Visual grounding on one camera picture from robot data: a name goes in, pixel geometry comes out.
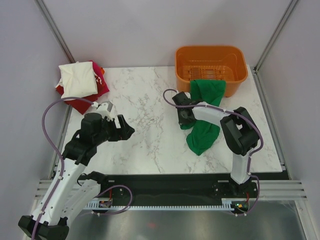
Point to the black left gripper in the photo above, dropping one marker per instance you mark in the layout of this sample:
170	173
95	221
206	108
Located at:
122	133

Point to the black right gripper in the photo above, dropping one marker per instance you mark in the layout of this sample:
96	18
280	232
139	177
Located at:
182	121

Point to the green t-shirt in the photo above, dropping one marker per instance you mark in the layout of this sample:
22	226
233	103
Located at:
206	127

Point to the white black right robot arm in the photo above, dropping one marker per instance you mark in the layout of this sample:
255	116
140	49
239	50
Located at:
239	130

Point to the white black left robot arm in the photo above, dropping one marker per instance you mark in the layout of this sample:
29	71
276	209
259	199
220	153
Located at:
52	219

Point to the folded magenta t-shirt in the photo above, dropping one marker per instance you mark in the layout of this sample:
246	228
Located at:
100	80

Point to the folded red t-shirt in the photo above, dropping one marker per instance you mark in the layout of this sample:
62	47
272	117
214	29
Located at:
79	105

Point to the orange plastic basket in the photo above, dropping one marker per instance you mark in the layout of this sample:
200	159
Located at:
210	62

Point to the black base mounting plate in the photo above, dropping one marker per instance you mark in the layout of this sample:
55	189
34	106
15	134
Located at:
167	189

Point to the folded white t-shirt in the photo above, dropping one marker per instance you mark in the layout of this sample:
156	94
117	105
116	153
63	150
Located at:
77	80

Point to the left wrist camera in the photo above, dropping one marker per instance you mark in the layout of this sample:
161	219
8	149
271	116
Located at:
104	109

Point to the right aluminium table rail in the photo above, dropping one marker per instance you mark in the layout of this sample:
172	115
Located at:
270	121

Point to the white slotted cable duct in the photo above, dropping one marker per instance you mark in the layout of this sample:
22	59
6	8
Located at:
226	205

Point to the aluminium front frame rails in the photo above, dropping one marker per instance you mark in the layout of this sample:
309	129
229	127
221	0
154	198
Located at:
269	190

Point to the left aluminium corner post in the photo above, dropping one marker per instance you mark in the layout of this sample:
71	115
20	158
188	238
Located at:
54	29

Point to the aluminium corner post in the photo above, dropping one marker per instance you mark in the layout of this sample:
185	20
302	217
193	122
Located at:
54	29
276	34

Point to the right aluminium corner post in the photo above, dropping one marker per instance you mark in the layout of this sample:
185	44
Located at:
276	34

